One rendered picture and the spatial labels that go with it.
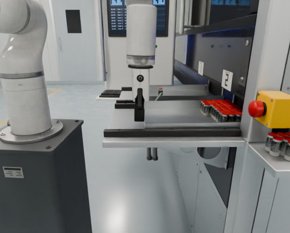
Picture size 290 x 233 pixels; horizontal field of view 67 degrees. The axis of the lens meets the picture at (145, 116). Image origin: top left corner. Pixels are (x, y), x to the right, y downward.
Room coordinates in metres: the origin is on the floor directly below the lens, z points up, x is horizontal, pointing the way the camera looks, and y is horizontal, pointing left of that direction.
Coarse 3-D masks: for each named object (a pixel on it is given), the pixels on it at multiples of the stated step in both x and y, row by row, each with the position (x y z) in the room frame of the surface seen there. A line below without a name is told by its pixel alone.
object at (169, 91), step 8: (152, 88) 1.20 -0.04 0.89; (168, 88) 1.20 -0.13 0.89; (176, 88) 1.20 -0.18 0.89; (184, 88) 1.20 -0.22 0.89; (192, 88) 1.21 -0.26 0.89; (200, 88) 1.21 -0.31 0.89; (152, 96) 0.95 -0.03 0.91; (160, 96) 0.95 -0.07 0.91; (168, 96) 0.95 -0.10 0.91; (176, 96) 0.95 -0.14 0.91; (184, 96) 0.95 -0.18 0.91; (192, 96) 0.95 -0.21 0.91; (200, 96) 0.95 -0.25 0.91; (208, 96) 0.95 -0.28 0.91; (216, 96) 0.95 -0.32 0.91
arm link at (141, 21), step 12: (132, 12) 0.63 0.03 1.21; (144, 12) 0.62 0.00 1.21; (156, 12) 0.65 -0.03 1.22; (132, 24) 0.63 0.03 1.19; (144, 24) 0.62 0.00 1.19; (156, 24) 0.66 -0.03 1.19; (132, 36) 0.63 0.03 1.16; (144, 36) 0.62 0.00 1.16; (132, 48) 0.63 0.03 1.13; (144, 48) 0.62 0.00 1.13
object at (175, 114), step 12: (144, 108) 0.76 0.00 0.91; (156, 108) 0.86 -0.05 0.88; (168, 108) 0.86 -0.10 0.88; (180, 108) 0.86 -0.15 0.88; (192, 108) 0.86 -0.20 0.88; (144, 120) 0.65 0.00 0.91; (156, 120) 0.72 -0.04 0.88; (168, 120) 0.72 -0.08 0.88; (180, 120) 0.72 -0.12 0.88; (192, 120) 0.72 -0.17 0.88; (204, 120) 0.72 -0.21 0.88
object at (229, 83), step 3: (225, 72) 0.76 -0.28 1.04; (228, 72) 0.73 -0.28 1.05; (231, 72) 0.71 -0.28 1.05; (225, 75) 0.75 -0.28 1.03; (231, 75) 0.70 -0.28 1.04; (222, 78) 0.78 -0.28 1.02; (225, 78) 0.75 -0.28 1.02; (228, 78) 0.73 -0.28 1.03; (231, 78) 0.70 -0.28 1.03; (222, 81) 0.78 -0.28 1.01; (228, 81) 0.72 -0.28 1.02; (231, 81) 0.70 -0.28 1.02; (222, 84) 0.77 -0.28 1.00; (228, 84) 0.72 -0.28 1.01; (231, 84) 0.70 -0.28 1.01; (225, 87) 0.74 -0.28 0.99; (228, 87) 0.72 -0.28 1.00
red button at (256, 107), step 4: (256, 100) 0.49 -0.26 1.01; (252, 104) 0.48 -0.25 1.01; (256, 104) 0.48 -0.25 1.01; (260, 104) 0.48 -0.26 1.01; (248, 108) 0.50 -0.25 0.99; (252, 108) 0.48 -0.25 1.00; (256, 108) 0.47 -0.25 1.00; (260, 108) 0.47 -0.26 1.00; (248, 112) 0.50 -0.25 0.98; (252, 112) 0.48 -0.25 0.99; (256, 112) 0.47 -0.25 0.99; (260, 112) 0.47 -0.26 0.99; (252, 116) 0.48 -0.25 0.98; (256, 116) 0.48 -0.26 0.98; (260, 116) 0.48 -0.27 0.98
